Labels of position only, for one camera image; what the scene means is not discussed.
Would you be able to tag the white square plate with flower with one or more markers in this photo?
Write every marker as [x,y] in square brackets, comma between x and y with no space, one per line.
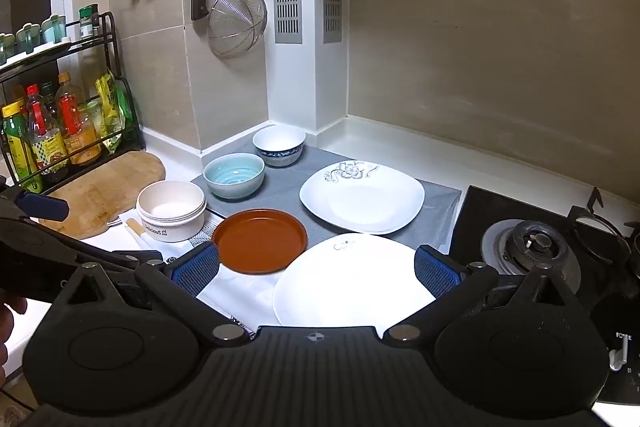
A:
[362,199]

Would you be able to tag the person's left hand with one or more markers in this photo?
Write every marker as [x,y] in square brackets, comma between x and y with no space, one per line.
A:
[11,309]

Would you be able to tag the black pan support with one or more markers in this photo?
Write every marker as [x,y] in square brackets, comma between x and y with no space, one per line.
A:
[602,232]

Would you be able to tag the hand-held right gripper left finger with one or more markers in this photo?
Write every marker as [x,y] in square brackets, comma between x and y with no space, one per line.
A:
[192,268]

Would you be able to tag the white bowl with blue pattern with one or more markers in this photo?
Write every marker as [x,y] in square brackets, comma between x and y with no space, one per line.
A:
[279,146]

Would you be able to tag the red-capped sauce bottle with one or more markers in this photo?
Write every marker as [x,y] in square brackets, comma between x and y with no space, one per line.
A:
[44,132]

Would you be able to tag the large plain white plate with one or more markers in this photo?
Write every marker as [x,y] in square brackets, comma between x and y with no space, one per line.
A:
[350,282]

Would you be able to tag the gas burner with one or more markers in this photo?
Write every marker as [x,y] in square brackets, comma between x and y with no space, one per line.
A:
[537,247]

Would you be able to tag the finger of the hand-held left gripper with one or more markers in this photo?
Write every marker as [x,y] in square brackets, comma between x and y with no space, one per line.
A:
[45,205]

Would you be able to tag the wooden cutting board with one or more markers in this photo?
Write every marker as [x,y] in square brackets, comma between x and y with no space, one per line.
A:
[100,192]

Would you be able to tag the green-capped spice jar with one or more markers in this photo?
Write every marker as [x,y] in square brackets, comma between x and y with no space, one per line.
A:
[89,21]

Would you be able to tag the brown round plate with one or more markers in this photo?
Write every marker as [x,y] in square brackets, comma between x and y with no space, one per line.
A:
[260,241]

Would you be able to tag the white stove knob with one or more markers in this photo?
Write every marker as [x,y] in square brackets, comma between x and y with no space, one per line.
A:
[618,357]

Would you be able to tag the white round lidded container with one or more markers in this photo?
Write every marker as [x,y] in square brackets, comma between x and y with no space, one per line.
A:
[171,209]

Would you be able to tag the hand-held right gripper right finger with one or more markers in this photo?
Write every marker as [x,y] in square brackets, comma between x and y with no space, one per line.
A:
[437,274]

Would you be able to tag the orange-capped oil bottle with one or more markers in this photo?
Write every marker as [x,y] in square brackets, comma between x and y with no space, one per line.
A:
[76,124]

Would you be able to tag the green-lidded seasoning jar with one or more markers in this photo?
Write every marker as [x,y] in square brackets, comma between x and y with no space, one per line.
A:
[5,48]
[52,28]
[27,37]

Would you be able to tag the grey table mat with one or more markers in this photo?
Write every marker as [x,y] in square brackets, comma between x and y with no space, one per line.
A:
[440,212]

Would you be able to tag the green and yellow bottle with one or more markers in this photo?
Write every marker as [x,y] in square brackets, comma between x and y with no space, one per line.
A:
[17,144]

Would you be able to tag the white printed cloth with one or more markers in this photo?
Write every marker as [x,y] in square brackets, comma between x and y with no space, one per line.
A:
[237,292]

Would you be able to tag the black glass gas stove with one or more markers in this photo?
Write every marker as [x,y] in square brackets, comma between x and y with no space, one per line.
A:
[475,212]

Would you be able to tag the light blue bowl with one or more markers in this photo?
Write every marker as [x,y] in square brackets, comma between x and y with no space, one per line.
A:
[234,174]

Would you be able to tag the green and yellow packet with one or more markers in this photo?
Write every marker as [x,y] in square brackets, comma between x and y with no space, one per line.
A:
[112,107]

